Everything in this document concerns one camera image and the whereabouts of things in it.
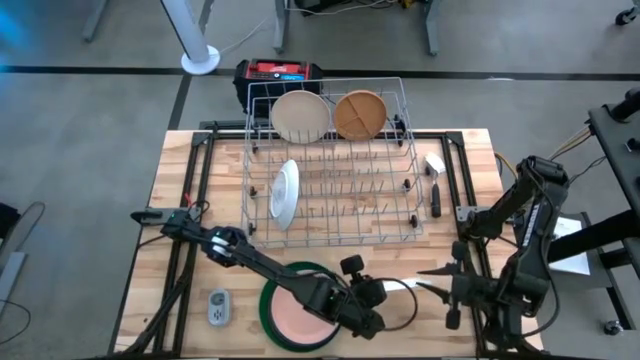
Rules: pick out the black power strip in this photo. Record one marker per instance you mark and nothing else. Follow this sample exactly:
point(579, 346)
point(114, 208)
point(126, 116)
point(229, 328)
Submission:
point(315, 5)

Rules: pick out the brown divided plate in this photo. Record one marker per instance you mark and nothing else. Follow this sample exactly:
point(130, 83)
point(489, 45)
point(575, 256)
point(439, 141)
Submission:
point(360, 115)

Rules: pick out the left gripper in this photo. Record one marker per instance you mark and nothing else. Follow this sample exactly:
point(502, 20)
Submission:
point(362, 317)

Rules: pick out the white tower fan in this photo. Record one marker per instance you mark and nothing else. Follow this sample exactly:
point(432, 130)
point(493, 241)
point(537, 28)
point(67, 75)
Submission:
point(200, 62)

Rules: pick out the black equipment stand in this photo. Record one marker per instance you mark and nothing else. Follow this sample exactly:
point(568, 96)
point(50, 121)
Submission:
point(615, 150)

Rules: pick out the beige plate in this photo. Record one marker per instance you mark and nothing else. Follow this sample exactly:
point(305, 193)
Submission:
point(300, 117)

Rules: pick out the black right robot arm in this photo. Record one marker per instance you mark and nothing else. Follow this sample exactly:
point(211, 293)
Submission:
point(535, 235)

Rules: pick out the red black portable box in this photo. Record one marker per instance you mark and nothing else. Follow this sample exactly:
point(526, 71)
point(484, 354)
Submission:
point(275, 70)

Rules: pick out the white instruction sheet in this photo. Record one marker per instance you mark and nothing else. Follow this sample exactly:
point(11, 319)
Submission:
point(570, 250)

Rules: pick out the white plate blue rim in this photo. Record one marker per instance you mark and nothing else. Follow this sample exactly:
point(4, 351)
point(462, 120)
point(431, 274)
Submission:
point(286, 195)

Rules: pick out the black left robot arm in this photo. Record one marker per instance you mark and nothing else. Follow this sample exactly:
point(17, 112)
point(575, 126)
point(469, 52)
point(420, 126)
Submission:
point(260, 260)

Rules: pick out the green plate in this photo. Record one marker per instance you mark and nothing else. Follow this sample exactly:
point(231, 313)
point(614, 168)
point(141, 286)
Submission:
point(300, 264)

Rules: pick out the grey desk leg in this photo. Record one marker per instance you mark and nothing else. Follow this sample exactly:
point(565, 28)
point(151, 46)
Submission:
point(434, 27)
point(282, 25)
point(95, 20)

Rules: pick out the grey mounting plate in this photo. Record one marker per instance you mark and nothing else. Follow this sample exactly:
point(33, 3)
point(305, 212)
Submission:
point(465, 214)

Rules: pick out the grey plug-in power meter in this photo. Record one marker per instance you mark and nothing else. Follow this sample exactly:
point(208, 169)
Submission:
point(219, 307)

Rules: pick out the white plate red rim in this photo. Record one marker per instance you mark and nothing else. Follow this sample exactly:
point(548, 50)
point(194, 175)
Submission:
point(400, 285)

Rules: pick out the black caster wheel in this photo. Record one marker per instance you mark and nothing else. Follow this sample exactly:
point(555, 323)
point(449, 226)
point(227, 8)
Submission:
point(627, 12)
point(612, 327)

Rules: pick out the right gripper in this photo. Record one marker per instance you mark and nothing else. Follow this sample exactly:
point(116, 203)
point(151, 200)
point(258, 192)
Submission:
point(475, 292)

